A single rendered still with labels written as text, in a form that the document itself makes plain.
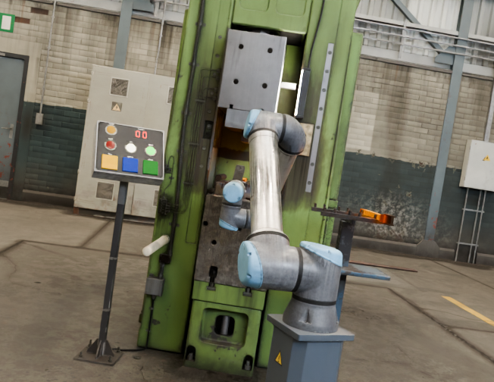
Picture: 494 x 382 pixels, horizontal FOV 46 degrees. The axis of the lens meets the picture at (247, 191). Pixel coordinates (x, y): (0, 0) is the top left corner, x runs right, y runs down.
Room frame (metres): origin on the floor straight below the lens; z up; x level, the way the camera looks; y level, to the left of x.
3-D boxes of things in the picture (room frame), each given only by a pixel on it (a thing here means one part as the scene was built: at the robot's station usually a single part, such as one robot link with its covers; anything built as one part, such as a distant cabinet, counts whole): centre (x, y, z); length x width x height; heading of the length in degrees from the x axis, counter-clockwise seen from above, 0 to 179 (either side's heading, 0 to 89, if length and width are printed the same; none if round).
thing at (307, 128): (3.12, -0.26, 1.27); 0.09 x 0.02 x 0.17; 87
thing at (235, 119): (3.22, 0.06, 1.32); 0.42 x 0.20 x 0.10; 177
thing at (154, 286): (3.14, 0.42, 0.36); 0.09 x 0.07 x 0.12; 87
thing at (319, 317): (1.95, -0.28, 0.65); 0.19 x 0.19 x 0.10
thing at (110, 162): (2.80, 0.67, 1.01); 0.07 x 0.05 x 0.07; 112
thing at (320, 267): (1.95, -0.27, 0.79); 0.17 x 0.15 x 0.18; 103
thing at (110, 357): (2.95, 0.63, 0.05); 0.22 x 0.22 x 0.09; 87
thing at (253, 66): (3.22, 0.01, 1.56); 0.42 x 0.39 x 0.40; 177
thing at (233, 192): (2.67, 0.06, 0.96); 0.12 x 0.09 x 0.10; 177
